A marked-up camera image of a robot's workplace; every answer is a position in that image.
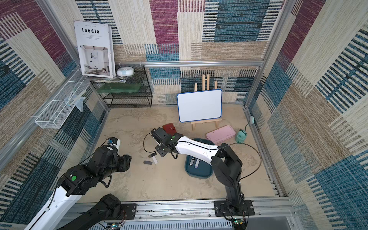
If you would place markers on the white board blue frame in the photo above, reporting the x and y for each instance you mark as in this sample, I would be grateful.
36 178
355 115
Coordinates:
186 108

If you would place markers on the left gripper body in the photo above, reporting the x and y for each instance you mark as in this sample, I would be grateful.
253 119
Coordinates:
121 164

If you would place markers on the pink plastic lid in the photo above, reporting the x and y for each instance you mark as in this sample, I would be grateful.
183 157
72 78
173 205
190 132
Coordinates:
221 134

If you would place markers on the green board on shelf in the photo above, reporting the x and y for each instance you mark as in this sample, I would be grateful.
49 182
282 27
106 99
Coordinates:
119 88

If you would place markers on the wooden easel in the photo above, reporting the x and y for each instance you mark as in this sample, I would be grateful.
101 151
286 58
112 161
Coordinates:
208 104

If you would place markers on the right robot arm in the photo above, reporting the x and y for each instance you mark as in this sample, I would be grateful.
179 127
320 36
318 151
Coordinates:
226 166

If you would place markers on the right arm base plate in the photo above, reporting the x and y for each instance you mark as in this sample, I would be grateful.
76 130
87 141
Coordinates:
224 208

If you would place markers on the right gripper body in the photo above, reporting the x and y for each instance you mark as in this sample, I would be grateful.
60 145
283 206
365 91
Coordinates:
162 150

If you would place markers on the black wire shelf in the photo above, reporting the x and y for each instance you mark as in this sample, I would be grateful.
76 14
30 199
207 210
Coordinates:
143 98

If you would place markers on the white lilac usb drive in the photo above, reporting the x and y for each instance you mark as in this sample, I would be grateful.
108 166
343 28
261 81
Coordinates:
197 163

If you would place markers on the teal plastic storage box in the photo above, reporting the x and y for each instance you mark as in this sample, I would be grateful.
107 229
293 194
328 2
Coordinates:
198 169

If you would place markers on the Inedia magazine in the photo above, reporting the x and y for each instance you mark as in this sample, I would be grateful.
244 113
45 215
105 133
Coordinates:
95 48

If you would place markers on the white round device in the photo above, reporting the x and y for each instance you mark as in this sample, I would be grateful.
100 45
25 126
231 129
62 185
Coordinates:
125 72

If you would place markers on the red leather wallet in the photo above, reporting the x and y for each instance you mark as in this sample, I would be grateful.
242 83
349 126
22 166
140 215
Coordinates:
170 129

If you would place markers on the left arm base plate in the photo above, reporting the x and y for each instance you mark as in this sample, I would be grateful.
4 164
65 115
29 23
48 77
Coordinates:
127 211

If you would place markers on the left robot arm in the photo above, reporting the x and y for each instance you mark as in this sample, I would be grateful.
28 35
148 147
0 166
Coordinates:
76 182

